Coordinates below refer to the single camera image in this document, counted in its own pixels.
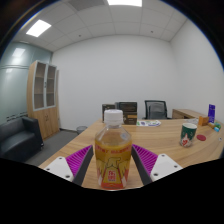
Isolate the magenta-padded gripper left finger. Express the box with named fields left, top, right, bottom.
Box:
left=44, top=144, right=95, bottom=187

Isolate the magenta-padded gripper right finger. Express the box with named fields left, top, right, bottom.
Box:
left=131, top=143, right=184, bottom=186

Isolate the orange-label drink bottle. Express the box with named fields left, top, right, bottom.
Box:
left=94, top=109, right=133, bottom=191

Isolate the grey waste bin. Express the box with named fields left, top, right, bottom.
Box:
left=75, top=125, right=88, bottom=135

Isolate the printed leaflet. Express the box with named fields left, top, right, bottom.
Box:
left=135, top=119, right=162, bottom=128

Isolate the green and white mug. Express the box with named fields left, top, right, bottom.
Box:
left=179, top=122, right=198, bottom=148

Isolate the black mesh office chair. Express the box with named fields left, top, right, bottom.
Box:
left=143, top=99, right=170, bottom=120

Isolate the small dark box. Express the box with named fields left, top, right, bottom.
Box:
left=101, top=103, right=117, bottom=122

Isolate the wooden side desk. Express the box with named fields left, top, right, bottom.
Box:
left=171, top=108, right=209, bottom=121

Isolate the black leather sofa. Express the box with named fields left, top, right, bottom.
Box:
left=0, top=115, right=45, bottom=161

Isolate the orange-brown box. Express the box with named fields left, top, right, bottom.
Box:
left=198, top=115, right=210, bottom=127

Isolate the wooden glass-door shelf cabinet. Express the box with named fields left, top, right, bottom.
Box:
left=26, top=59, right=61, bottom=140

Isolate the purple standing package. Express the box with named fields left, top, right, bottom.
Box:
left=207, top=103, right=216, bottom=125

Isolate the small square ceiling light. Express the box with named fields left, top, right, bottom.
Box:
left=25, top=19, right=52, bottom=38

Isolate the ceiling air vent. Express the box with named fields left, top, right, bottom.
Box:
left=68, top=0, right=106, bottom=12

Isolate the large square ceiling light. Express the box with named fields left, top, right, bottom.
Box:
left=106, top=0, right=143, bottom=8

